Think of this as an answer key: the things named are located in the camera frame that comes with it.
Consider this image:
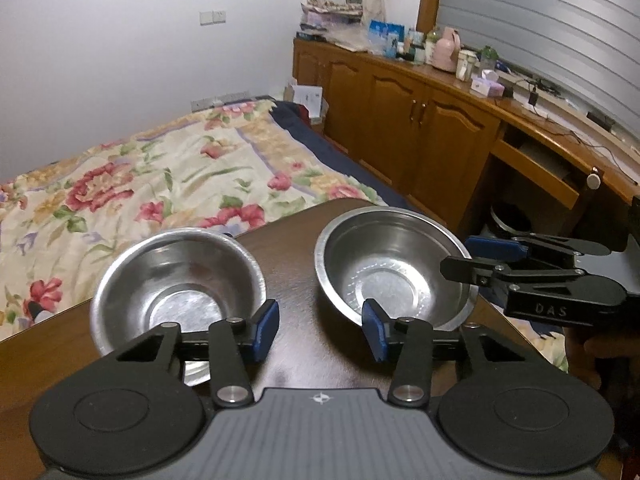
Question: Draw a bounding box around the medium stainless steel bowl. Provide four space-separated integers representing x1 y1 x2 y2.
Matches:
90 228 267 356

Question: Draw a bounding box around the large stainless steel bowl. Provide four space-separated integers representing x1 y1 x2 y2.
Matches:
314 206 478 330

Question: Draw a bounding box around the wooden sideboard cabinet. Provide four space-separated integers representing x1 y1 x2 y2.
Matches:
293 39 639 243

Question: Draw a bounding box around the pink tissue box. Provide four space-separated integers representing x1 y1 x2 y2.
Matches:
471 77 504 98

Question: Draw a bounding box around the floral bed quilt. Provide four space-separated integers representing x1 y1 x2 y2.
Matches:
0 97 572 373

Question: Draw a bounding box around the pink kettle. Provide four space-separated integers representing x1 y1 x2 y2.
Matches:
432 27 461 74

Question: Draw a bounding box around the blue photo card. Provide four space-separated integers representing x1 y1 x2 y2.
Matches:
368 20 405 58

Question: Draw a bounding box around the grey window blind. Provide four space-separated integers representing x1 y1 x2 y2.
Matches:
437 0 639 133

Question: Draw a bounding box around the folded fabric pile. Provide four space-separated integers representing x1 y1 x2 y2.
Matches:
299 0 363 35

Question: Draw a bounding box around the white wall switch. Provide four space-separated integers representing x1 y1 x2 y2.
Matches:
200 11 227 26

